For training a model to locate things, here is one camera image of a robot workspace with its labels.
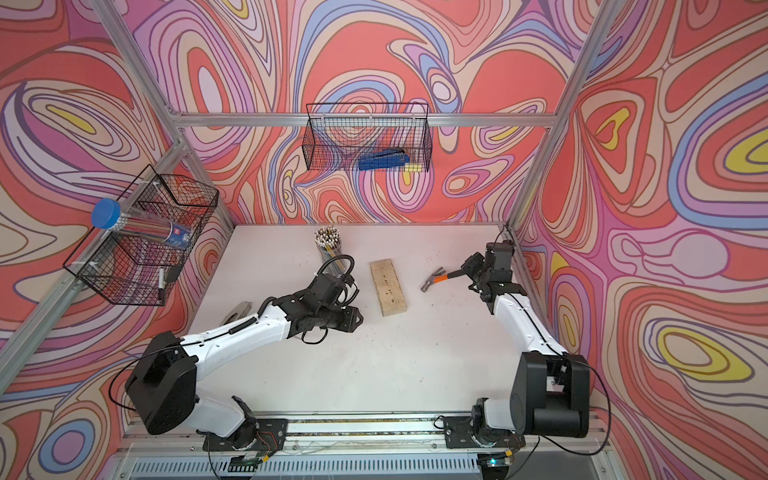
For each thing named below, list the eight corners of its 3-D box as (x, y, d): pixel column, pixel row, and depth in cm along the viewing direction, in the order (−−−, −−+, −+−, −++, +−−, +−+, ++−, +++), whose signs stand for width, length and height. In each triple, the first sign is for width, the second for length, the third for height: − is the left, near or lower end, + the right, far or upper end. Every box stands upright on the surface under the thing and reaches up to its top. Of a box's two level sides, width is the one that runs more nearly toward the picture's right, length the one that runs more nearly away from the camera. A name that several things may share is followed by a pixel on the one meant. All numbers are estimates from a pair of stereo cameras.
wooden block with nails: (382, 316, 95) (382, 311, 93) (368, 267, 108) (368, 262, 106) (408, 310, 97) (409, 305, 94) (391, 262, 109) (391, 257, 107)
